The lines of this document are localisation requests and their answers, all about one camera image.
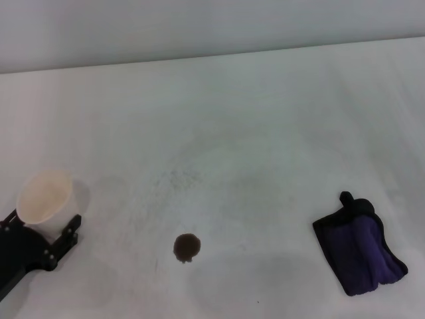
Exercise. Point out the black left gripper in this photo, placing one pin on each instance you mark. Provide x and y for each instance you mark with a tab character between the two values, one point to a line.
20	252

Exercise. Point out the white paper cup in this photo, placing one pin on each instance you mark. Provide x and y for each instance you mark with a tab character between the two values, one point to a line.
46	199

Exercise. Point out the purple rag with black trim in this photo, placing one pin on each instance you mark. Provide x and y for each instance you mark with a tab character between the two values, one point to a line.
357	251

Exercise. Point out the dark brown liquid stain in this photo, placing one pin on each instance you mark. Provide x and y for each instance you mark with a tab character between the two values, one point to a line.
187	246

